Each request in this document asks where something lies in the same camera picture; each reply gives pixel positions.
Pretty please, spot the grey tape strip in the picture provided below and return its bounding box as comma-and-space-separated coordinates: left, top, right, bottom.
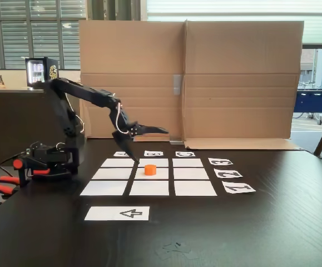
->
172, 74, 184, 96

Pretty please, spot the black mini fridge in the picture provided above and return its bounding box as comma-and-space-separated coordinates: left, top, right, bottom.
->
24, 56, 60, 90

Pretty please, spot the paper sheet with arrow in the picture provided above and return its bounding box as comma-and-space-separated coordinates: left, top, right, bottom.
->
83, 205, 151, 222

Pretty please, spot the brown cardboard screen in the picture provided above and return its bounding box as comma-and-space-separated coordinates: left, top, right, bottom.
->
78, 18, 305, 151

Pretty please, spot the paper sheet number 2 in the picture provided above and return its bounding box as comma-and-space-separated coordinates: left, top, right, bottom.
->
214, 168, 244, 179

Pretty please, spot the dark brown counter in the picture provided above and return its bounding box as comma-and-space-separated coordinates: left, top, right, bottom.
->
0, 88, 81, 167

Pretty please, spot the white nine-square paper grid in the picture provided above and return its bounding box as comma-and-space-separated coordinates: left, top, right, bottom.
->
79, 157, 219, 197

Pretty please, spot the black and orange clamp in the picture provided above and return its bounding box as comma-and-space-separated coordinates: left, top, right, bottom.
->
0, 157, 51, 210

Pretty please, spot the paper sheet number 3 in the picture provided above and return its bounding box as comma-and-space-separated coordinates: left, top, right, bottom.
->
207, 157, 234, 166

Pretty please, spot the black power cable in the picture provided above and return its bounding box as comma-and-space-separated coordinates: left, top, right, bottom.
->
0, 154, 21, 179

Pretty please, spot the window with grey blinds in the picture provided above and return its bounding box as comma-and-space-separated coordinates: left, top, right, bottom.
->
0, 0, 87, 71

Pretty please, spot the paper sheet number 1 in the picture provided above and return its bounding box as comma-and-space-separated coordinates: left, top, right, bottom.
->
221, 183, 257, 195

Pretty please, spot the crumpled clear tape piece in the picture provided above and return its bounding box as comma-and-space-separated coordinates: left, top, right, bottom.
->
154, 241, 198, 261

